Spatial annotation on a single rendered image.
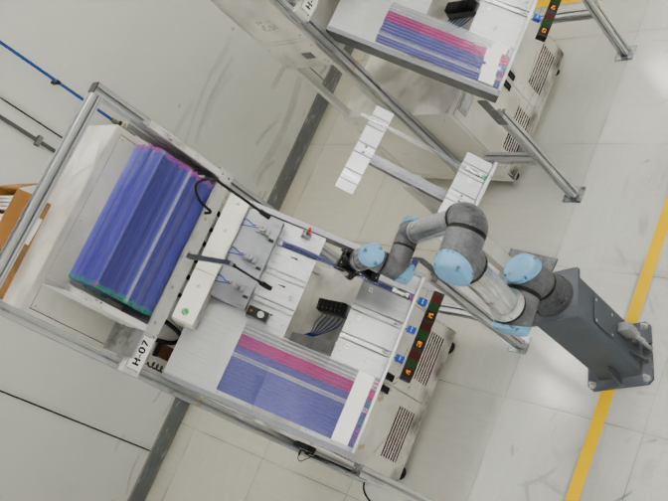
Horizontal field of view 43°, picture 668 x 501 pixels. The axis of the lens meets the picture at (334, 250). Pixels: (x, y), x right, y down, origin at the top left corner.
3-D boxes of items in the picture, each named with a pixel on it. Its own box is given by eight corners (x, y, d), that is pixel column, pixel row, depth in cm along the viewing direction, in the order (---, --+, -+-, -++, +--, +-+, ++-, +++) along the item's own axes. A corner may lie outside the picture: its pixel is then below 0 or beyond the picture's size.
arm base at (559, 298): (573, 271, 288) (559, 258, 281) (573, 312, 280) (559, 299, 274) (532, 280, 297) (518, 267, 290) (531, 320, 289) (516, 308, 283)
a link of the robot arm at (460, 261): (547, 302, 277) (476, 223, 238) (533, 345, 273) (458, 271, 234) (513, 296, 285) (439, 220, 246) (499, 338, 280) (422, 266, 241)
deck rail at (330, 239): (424, 277, 312) (426, 273, 306) (422, 282, 312) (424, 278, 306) (246, 203, 317) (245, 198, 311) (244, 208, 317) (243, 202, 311)
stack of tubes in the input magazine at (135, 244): (215, 184, 297) (156, 142, 280) (150, 317, 284) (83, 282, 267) (195, 182, 306) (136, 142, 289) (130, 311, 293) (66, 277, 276)
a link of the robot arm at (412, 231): (473, 185, 242) (394, 214, 287) (461, 219, 239) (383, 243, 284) (506, 203, 245) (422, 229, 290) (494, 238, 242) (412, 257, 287)
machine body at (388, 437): (464, 337, 375) (380, 275, 336) (406, 490, 358) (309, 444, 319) (361, 315, 423) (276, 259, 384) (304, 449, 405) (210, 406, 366)
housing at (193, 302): (253, 213, 318) (251, 201, 304) (197, 333, 305) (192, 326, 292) (234, 204, 318) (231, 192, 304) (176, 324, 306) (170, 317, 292)
